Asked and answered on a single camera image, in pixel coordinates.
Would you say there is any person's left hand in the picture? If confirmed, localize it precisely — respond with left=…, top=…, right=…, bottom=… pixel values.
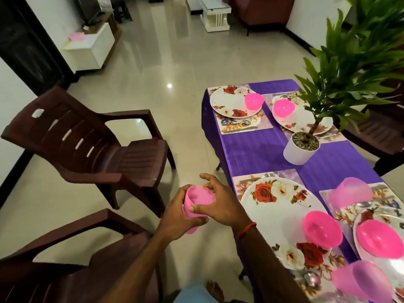
left=154, top=185, right=209, bottom=244

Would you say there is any person's right hand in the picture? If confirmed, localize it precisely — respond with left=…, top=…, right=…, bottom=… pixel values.
left=189, top=173, right=253, bottom=234

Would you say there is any white floral plate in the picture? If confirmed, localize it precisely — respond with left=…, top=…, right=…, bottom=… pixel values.
left=210, top=86, right=263, bottom=119
left=352, top=213, right=404, bottom=295
left=241, top=178, right=330, bottom=271
left=271, top=94, right=334, bottom=136

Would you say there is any steel spoon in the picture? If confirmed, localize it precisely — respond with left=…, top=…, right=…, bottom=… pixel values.
left=221, top=117, right=253, bottom=128
left=303, top=270, right=322, bottom=288

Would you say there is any pink plastic bowl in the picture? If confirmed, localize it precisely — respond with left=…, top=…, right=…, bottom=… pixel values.
left=244, top=93, right=266, bottom=112
left=302, top=210, right=344, bottom=250
left=356, top=219, right=404, bottom=260

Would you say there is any person's left forearm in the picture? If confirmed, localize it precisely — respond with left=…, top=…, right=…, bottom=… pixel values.
left=98, top=233, right=184, bottom=303

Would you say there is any person's right forearm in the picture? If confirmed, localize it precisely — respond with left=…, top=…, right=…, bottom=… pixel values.
left=237, top=225, right=310, bottom=303

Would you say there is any purple tablecloth table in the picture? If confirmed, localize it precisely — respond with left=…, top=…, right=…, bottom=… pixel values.
left=201, top=79, right=404, bottom=303

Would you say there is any person's teal t-shirt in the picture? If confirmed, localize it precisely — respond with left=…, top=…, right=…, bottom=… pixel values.
left=172, top=284, right=218, bottom=303

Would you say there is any person's left foot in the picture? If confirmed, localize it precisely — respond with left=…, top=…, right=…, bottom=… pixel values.
left=206, top=279, right=227, bottom=303

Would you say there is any red wrist thread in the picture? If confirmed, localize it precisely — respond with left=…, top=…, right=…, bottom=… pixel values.
left=235, top=221, right=258, bottom=241

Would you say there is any green plant in white pot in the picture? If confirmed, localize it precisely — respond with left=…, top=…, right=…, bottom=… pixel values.
left=283, top=0, right=404, bottom=166

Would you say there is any white low cabinet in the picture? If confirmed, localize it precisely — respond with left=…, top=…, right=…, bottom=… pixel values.
left=63, top=12, right=121, bottom=72

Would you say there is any white small table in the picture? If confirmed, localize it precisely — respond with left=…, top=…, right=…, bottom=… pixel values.
left=199, top=0, right=232, bottom=33

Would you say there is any brown armchair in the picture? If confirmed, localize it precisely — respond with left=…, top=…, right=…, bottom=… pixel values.
left=232, top=0, right=296, bottom=35

